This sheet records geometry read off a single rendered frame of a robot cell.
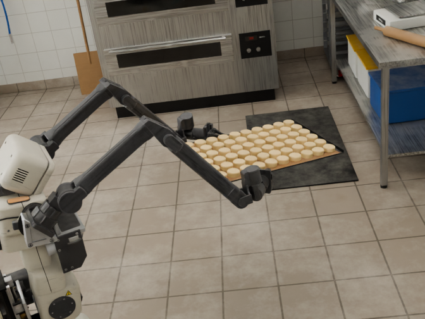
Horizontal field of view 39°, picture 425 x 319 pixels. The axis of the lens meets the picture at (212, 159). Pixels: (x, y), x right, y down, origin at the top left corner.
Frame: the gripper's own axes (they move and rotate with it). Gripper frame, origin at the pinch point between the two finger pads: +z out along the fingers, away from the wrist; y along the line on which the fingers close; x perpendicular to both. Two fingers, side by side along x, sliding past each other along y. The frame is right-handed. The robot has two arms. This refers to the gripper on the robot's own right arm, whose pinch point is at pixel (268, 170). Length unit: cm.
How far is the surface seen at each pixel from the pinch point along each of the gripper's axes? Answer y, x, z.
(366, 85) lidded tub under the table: -48, -16, 236
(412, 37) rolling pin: 10, -46, 167
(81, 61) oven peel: -62, 262, 288
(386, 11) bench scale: 14, -27, 215
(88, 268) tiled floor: -102, 120, 40
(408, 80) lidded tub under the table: -32, -46, 208
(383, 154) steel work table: -60, -37, 147
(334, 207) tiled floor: -89, -11, 122
